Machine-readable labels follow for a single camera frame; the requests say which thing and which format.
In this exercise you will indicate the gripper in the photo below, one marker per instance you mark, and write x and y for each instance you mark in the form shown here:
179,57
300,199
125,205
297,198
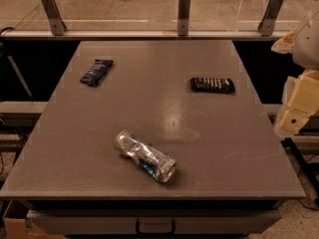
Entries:
308,47

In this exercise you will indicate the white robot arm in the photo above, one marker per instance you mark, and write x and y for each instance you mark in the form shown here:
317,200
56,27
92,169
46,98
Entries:
302,42

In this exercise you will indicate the black chocolate rxbar wrapper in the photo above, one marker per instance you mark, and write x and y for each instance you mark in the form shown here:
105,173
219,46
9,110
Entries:
212,85

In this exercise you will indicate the black metal stand leg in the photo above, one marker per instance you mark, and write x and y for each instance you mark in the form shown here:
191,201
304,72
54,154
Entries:
305,166

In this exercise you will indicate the dark blue snack bar wrapper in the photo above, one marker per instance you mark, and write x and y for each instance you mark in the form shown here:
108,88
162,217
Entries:
97,72

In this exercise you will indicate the clear acrylic barrier panel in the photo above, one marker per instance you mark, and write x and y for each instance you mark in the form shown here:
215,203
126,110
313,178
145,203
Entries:
220,15

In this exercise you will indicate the grey storage case under table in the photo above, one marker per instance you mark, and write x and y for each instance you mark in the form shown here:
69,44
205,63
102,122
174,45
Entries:
154,222

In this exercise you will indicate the cardboard box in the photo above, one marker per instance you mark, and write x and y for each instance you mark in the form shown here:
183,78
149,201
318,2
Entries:
17,226

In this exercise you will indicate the right metal barrier bracket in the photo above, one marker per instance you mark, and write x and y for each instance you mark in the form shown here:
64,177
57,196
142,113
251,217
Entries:
267,24

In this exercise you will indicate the metal barrier bracket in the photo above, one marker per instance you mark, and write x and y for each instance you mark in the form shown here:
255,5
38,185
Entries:
267,24
56,23
183,17

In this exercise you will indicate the middle metal barrier bracket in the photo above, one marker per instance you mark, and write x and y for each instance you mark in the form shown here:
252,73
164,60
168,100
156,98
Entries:
183,17

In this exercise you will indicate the left metal barrier bracket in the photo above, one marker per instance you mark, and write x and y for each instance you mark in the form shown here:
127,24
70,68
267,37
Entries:
56,23

